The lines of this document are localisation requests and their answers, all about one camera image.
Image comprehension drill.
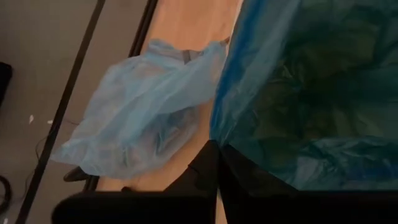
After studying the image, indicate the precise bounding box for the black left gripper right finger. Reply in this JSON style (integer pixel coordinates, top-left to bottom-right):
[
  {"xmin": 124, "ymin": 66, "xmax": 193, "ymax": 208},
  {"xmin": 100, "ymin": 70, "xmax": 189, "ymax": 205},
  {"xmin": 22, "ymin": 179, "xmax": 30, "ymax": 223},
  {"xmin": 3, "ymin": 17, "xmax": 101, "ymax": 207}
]
[{"xmin": 219, "ymin": 145, "xmax": 398, "ymax": 224}]

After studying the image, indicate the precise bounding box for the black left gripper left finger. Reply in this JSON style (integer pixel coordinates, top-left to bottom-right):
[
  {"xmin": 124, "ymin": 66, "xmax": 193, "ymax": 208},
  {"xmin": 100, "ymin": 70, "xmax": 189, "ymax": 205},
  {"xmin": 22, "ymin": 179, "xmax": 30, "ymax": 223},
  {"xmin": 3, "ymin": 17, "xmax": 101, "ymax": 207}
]
[{"xmin": 51, "ymin": 139, "xmax": 221, "ymax": 224}]

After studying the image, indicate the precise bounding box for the light blue trash bag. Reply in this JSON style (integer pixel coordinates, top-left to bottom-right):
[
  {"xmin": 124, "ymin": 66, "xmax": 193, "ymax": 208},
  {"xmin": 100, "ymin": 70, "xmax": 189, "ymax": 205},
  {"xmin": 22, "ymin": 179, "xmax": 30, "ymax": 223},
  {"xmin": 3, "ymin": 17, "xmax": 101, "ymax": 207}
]
[{"xmin": 50, "ymin": 38, "xmax": 228, "ymax": 180}]

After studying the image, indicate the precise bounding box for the teal green trash bag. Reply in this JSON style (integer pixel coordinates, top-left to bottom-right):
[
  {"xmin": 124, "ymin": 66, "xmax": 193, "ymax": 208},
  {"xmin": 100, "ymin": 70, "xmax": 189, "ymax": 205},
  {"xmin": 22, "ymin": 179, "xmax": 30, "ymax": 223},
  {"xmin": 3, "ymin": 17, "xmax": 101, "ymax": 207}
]
[{"xmin": 209, "ymin": 0, "xmax": 398, "ymax": 191}]

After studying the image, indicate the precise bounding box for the coiled black cable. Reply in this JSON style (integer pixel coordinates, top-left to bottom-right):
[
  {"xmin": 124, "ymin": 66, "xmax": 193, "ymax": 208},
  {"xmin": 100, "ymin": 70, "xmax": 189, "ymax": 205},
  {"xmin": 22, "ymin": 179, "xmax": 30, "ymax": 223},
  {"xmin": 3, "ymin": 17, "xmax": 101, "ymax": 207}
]
[{"xmin": 0, "ymin": 175, "xmax": 14, "ymax": 216}]

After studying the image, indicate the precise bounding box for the black aluminium table frame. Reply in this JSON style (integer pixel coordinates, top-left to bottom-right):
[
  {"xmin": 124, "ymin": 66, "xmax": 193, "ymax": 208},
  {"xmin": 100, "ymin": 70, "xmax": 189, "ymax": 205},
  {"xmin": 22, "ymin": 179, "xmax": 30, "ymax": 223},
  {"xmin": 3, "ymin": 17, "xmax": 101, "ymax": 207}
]
[{"xmin": 63, "ymin": 0, "xmax": 160, "ymax": 191}]

